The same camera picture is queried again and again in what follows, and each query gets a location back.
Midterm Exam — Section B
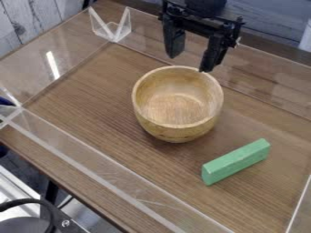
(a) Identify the black metal table leg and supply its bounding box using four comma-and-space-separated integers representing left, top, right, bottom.
46, 181, 60, 205

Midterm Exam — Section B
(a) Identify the brown wooden bowl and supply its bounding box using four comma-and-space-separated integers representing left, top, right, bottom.
131, 66, 224, 143

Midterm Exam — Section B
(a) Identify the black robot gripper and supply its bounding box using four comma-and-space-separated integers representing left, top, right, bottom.
159, 0, 246, 73

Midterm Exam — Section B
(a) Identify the green rectangular block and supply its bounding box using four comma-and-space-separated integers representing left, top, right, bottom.
202, 138, 271, 186

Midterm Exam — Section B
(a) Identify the black cable lower left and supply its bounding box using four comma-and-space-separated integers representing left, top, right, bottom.
0, 198, 59, 233

